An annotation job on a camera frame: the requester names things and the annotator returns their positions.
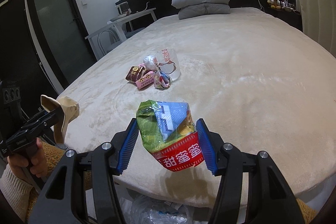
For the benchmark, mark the clear plastic cup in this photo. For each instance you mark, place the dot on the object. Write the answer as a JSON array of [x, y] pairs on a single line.
[[167, 62]]

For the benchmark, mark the person's left hand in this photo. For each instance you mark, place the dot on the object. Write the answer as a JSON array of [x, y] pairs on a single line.
[[17, 163]]

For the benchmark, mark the black wardrobe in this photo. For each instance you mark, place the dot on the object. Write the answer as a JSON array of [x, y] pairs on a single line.
[[20, 63]]

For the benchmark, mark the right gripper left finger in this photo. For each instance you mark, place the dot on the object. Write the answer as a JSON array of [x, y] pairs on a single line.
[[62, 199]]

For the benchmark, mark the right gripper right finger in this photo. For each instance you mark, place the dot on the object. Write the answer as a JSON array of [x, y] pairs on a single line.
[[270, 199]]

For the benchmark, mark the green red snack bag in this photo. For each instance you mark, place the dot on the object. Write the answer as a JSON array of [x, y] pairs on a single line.
[[168, 133]]

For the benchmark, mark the trash bin with clear liner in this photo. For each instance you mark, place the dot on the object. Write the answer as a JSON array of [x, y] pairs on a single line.
[[148, 210]]

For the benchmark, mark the teddy bear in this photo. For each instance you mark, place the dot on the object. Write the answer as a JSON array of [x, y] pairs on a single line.
[[274, 4]]

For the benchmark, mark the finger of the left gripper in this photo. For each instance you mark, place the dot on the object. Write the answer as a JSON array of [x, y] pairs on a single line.
[[43, 121]]

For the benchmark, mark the white plastic bag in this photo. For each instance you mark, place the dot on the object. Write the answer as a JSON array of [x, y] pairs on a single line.
[[150, 63]]

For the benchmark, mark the white metal chair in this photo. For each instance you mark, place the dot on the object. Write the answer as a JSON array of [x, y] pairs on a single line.
[[106, 40]]

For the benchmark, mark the grey pillow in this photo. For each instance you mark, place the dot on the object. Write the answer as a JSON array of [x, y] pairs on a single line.
[[203, 9]]

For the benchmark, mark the dark red snack wrapper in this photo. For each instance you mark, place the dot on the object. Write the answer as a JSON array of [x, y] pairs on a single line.
[[135, 73]]

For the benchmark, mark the white desk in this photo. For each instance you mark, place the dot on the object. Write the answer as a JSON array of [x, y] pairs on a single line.
[[117, 26]]

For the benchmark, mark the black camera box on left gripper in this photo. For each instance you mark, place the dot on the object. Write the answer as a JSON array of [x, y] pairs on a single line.
[[10, 94]]

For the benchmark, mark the dark glass door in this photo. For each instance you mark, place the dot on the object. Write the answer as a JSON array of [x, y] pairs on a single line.
[[61, 34]]

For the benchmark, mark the beige bed blanket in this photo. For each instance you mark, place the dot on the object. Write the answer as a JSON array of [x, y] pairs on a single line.
[[258, 82]]

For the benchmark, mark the cream curtain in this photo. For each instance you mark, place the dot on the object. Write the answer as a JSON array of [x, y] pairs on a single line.
[[318, 21]]

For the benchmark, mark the brown paper bag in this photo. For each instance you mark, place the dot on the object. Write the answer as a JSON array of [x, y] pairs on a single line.
[[67, 110]]

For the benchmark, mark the small white appliance on desk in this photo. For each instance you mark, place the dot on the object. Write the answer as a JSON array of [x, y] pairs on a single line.
[[123, 8]]

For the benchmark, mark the white knit sleeve left forearm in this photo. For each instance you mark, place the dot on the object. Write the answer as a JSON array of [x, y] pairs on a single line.
[[16, 192]]

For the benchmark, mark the pink cookie box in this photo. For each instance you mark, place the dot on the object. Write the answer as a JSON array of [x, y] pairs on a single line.
[[145, 80]]

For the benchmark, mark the blue white candy wrapper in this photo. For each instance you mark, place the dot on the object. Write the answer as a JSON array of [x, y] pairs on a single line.
[[161, 80]]

